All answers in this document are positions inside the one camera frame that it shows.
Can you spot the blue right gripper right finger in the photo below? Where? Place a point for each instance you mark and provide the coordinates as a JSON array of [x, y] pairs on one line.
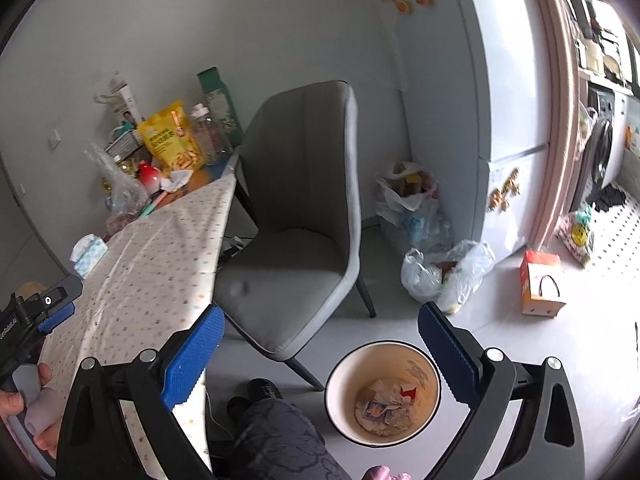
[[456, 353]]

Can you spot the white crumpled napkin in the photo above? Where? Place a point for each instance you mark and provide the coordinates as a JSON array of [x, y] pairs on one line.
[[177, 179]]

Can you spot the person's patterned grey leg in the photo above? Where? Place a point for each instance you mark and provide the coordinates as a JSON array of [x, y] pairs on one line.
[[274, 439]]

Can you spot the floral tablecloth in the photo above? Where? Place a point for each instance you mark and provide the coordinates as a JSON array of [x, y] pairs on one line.
[[156, 278]]

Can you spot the black wire basket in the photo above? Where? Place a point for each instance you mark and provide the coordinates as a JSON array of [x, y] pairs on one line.
[[125, 145]]

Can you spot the plastic bag on floor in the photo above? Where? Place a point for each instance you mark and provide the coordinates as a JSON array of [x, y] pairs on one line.
[[448, 278]]

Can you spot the bag of bottles by fridge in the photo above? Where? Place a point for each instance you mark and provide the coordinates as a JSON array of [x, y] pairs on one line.
[[408, 207]]

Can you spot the clear plastic water jug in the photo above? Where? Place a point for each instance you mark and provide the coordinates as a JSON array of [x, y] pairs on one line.
[[210, 135]]

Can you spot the clear plastic bag on table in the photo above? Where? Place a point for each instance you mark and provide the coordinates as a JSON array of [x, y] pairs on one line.
[[128, 195]]

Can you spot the white refrigerator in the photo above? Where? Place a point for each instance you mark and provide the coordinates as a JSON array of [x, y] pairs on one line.
[[477, 104]]

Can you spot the orange cardboard gift box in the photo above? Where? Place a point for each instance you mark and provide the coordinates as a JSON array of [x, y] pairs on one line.
[[542, 284]]

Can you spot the green tall box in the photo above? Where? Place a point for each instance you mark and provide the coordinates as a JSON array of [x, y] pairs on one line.
[[219, 102]]

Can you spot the grey upholstered chair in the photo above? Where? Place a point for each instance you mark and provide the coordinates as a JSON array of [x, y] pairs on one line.
[[299, 162]]

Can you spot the yellow snack bag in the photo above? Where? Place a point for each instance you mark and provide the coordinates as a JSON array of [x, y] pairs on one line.
[[168, 137]]

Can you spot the white milk carton box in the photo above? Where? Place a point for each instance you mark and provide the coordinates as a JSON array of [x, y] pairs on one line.
[[121, 101]]

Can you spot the person's left hand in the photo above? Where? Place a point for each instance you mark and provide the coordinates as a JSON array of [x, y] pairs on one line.
[[33, 412]]

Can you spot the blue tissue box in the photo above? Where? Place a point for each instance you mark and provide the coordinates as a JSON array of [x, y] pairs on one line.
[[86, 254]]

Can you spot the red white vase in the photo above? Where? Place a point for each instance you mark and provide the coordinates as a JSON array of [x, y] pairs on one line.
[[150, 177]]

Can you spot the round trash bin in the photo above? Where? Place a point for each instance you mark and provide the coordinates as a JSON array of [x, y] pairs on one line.
[[383, 394]]

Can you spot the green teal pen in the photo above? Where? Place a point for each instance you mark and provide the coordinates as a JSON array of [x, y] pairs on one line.
[[153, 205]]

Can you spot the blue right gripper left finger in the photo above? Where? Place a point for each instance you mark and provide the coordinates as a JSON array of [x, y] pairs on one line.
[[185, 355]]

